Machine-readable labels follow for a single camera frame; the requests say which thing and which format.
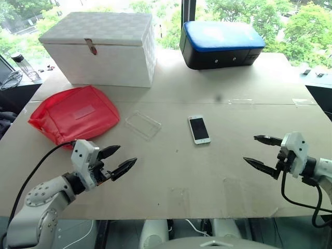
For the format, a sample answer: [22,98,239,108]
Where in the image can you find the red fabric bag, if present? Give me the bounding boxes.
[27,85,121,150]

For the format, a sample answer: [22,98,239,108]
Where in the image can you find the white cable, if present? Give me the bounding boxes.
[184,219,211,237]
[59,219,94,248]

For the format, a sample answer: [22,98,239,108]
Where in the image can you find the white smartphone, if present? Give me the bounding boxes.
[188,116,212,146]

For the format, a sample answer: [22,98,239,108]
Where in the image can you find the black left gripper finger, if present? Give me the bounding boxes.
[110,157,138,182]
[99,145,121,160]

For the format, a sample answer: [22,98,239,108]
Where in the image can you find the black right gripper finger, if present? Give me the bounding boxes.
[253,134,283,147]
[243,157,281,181]

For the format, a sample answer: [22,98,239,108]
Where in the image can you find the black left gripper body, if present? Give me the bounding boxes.
[89,151,114,186]

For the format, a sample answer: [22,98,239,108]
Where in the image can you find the blue and black case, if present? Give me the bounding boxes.
[178,20,266,71]

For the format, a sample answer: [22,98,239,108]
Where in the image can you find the clear water bottle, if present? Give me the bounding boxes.
[10,52,43,84]

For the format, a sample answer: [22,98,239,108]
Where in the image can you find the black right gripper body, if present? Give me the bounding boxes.
[276,147,297,173]

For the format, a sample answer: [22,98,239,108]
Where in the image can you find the dark cloth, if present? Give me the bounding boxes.
[0,110,18,142]

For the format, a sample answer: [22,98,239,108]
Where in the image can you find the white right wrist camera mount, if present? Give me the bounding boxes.
[281,132,310,178]

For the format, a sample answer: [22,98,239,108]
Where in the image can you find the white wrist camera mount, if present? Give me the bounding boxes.
[281,132,310,178]
[71,139,101,191]

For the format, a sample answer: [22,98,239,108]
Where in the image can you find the eyeglasses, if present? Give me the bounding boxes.
[0,70,24,91]

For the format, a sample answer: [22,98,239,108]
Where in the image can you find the white robot leg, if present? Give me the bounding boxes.
[212,218,245,242]
[139,219,170,249]

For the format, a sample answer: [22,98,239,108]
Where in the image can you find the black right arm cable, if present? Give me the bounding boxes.
[281,165,332,230]

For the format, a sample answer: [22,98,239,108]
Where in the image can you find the white woven lidded box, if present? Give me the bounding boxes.
[38,11,158,89]

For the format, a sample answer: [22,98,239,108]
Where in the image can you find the black window post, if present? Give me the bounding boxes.
[181,0,206,23]

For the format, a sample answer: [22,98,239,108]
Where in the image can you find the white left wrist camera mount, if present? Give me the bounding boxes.
[71,139,101,191]

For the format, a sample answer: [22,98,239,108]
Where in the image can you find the clear phone case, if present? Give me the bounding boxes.
[124,110,163,142]

